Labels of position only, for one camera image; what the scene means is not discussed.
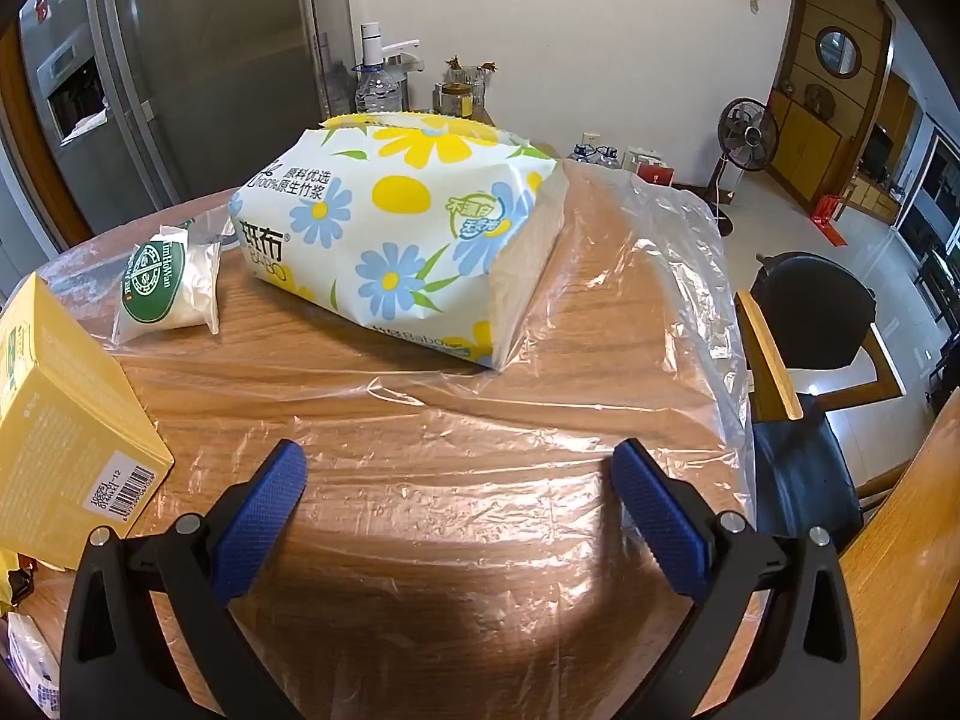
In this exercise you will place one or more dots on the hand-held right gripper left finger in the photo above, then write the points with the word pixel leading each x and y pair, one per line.
pixel 259 517

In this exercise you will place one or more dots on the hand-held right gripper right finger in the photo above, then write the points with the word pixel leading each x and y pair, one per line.
pixel 660 517

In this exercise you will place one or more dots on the yellow cardboard box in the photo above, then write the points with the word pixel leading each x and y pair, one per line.
pixel 67 427

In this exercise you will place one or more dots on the wooden board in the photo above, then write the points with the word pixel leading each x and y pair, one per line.
pixel 907 577

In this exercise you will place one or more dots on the white packet with green label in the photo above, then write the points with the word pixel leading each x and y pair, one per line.
pixel 161 277

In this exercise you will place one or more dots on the white plastic packet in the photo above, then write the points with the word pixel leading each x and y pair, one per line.
pixel 34 667

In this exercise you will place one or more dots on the floral tissue pack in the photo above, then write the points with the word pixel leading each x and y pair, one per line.
pixel 375 225

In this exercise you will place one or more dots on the red gift box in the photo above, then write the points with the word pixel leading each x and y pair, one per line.
pixel 658 178

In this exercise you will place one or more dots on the red crate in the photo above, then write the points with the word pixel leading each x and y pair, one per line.
pixel 829 208

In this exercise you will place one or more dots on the white paper bag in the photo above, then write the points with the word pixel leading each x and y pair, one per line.
pixel 641 160

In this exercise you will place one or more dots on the small water bottle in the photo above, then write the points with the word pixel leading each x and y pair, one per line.
pixel 585 154
pixel 609 158

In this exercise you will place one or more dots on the glass sliding door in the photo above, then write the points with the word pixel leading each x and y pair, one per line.
pixel 934 240

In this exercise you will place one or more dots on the black standing fan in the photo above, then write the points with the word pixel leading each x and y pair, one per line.
pixel 746 131

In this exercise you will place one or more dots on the large clear water bottle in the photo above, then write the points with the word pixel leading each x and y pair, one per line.
pixel 376 90

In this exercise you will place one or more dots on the stainless steel refrigerator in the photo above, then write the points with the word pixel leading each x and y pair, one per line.
pixel 210 52

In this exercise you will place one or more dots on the glass jar with dried flowers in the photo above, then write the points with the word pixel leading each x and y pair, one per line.
pixel 459 94

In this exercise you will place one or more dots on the white water pump dispenser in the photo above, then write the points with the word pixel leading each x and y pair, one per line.
pixel 375 41

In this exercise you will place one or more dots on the wooden wall cabinet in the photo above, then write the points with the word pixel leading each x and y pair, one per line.
pixel 810 142

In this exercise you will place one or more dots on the round wall mirror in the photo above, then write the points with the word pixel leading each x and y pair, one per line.
pixel 838 51

